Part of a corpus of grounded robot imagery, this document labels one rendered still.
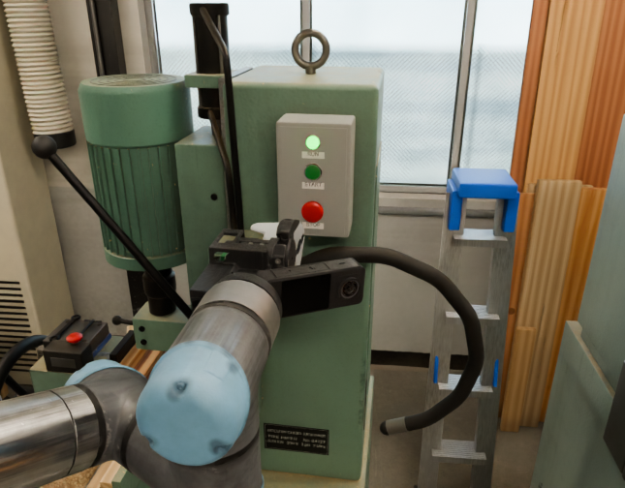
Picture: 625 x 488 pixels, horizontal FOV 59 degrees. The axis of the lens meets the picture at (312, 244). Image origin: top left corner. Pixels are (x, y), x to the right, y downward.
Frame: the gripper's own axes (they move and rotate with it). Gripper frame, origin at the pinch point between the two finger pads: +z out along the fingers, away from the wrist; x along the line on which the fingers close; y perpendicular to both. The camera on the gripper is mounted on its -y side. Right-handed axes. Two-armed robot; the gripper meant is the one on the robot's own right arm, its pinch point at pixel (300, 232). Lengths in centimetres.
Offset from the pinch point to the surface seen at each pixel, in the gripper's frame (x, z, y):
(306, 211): -0.2, 6.9, 0.4
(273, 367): 31.6, 14.1, 7.1
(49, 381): 43, 17, 53
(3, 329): 108, 121, 152
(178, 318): 29.3, 23.1, 27.5
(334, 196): -2.3, 7.9, -3.2
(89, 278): 96, 152, 127
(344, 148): -8.9, 7.9, -4.3
